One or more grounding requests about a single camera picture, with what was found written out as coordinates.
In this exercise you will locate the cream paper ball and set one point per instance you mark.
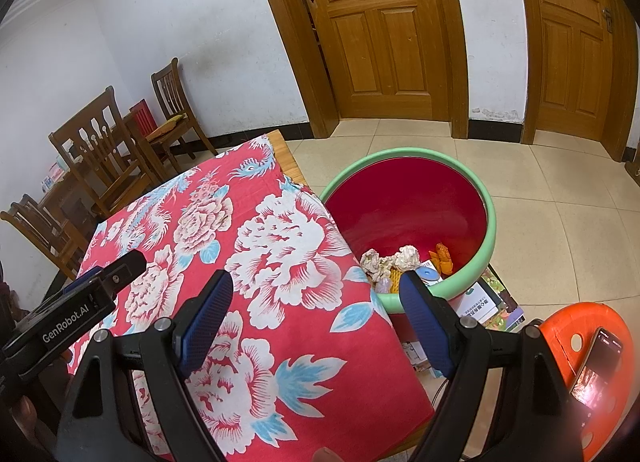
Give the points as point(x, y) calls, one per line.
point(407, 257)
point(370, 262)

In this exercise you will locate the yellow seat cushion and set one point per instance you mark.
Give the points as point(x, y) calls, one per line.
point(165, 126)

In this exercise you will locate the white teal printed box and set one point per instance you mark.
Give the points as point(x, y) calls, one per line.
point(477, 298)

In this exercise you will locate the orange snack wrapper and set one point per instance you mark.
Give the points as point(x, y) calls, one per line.
point(443, 259)

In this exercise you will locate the yellow foam net sleeve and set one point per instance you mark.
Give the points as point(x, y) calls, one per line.
point(395, 282)

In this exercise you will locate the black smartphone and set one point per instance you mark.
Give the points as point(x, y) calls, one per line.
point(597, 372)

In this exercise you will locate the orange plastic stool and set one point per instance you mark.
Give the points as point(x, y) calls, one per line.
point(565, 332)

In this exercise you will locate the colourful printed booklet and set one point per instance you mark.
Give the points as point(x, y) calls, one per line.
point(507, 314)

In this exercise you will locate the red basin with green rim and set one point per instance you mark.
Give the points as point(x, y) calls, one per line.
point(415, 202)

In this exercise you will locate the wooden panel door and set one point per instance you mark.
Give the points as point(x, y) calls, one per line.
point(375, 32)
point(575, 52)

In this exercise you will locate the red ribbed box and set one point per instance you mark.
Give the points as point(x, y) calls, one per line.
point(141, 118)

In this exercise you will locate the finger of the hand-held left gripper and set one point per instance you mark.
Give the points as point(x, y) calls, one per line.
point(120, 272)

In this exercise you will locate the red floral tablecloth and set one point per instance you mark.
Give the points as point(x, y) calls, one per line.
point(280, 252)

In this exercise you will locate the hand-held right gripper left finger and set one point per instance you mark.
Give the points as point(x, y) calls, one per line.
point(205, 322)

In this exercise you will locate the dark wooden chair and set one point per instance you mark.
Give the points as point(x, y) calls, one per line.
point(40, 237)
point(95, 142)
point(167, 87)

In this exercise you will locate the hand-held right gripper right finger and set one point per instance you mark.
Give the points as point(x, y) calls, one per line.
point(427, 322)

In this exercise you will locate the small white carton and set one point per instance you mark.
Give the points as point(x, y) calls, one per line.
point(415, 357)

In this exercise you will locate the pink and blue packets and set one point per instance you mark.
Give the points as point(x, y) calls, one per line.
point(52, 176)

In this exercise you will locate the clear plastic bag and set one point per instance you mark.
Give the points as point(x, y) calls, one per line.
point(382, 285)

